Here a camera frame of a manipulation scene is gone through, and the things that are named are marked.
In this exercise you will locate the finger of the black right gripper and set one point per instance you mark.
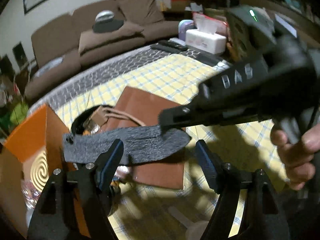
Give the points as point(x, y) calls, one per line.
point(181, 117)

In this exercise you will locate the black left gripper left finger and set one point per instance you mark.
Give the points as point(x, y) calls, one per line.
point(54, 216)

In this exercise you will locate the clear bag of beads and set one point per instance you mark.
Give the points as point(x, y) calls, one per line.
point(30, 194)

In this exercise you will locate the cream spiral wooden paddle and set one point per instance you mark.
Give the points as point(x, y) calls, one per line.
point(39, 171)

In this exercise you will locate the grey felt strip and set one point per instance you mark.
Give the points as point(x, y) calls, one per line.
point(142, 144)

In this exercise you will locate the person right hand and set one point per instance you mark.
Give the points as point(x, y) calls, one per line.
point(297, 157)

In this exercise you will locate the brown leather wallet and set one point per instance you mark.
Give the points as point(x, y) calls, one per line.
point(145, 107)

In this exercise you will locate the black remote control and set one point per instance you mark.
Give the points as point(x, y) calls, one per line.
point(169, 47)

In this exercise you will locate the white tissue box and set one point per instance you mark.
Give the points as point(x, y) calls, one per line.
point(211, 43)

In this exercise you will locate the yellow plaid tablecloth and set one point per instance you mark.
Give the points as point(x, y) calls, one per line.
point(143, 210)

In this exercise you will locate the orange cardboard box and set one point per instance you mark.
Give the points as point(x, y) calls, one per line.
point(41, 131)

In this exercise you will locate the green plastic bag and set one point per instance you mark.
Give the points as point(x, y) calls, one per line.
point(18, 112)

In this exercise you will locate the brown sofa cushion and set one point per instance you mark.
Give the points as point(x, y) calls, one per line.
point(90, 40)

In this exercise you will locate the brown sofa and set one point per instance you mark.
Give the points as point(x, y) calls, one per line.
point(56, 44)

